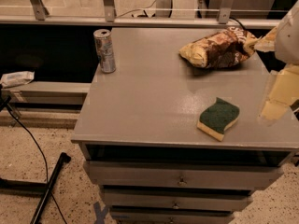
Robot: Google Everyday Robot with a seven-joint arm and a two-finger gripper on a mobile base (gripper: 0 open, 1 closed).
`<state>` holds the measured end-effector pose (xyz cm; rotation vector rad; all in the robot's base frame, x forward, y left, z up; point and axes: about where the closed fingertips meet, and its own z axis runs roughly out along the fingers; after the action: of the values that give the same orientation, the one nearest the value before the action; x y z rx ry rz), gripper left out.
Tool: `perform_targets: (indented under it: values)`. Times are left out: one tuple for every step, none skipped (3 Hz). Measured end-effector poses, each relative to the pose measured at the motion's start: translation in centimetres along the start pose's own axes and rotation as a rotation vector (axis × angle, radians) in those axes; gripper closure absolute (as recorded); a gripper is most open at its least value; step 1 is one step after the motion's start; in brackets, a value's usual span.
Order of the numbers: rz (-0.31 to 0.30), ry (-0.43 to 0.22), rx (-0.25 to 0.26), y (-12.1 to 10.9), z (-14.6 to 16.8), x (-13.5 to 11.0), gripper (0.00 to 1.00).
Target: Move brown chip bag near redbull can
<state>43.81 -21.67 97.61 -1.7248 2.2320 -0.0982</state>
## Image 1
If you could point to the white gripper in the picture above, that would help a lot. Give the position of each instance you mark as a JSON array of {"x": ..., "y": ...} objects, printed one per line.
[{"x": 288, "y": 39}]

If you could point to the brown yellow chip bag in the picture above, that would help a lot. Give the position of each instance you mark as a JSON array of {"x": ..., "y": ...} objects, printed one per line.
[{"x": 224, "y": 49}]

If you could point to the silver redbull can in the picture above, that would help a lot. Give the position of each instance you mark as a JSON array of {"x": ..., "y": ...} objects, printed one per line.
[{"x": 104, "y": 50}]

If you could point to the green yellow sponge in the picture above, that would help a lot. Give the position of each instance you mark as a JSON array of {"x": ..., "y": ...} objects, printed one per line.
[{"x": 217, "y": 118}]

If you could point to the top grey drawer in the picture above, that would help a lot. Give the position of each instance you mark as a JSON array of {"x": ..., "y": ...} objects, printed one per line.
[{"x": 185, "y": 176}]

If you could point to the grey drawer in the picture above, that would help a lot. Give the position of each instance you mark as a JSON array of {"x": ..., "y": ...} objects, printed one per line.
[
  {"x": 163, "y": 216},
  {"x": 185, "y": 176},
  {"x": 176, "y": 200}
]

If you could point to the grey drawer cabinet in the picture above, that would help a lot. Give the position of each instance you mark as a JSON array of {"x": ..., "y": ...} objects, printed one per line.
[{"x": 147, "y": 110}]

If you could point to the middle grey drawer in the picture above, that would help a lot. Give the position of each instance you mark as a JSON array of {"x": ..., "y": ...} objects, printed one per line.
[{"x": 176, "y": 200}]

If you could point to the bottom grey drawer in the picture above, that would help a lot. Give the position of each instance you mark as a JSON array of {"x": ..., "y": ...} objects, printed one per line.
[{"x": 163, "y": 216}]

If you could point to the black stand leg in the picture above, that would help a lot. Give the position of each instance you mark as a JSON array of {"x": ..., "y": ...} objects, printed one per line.
[{"x": 34, "y": 189}]

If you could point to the white wipes packet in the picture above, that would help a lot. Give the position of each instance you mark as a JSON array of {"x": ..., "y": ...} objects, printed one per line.
[{"x": 17, "y": 79}]

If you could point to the metal railing frame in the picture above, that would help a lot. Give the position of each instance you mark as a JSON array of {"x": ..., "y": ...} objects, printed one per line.
[{"x": 253, "y": 14}]

